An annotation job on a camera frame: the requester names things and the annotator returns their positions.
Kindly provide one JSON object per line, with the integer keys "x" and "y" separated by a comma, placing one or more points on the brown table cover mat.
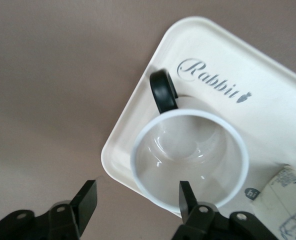
{"x": 50, "y": 87}

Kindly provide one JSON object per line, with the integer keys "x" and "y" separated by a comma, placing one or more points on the white rectangular Rabbit tray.
{"x": 213, "y": 50}

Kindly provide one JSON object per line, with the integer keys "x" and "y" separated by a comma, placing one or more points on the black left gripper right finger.
{"x": 188, "y": 205}

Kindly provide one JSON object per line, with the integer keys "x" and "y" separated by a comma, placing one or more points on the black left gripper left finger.
{"x": 85, "y": 202}

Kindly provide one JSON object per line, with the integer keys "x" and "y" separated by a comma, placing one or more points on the blue white milk carton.
{"x": 283, "y": 200}

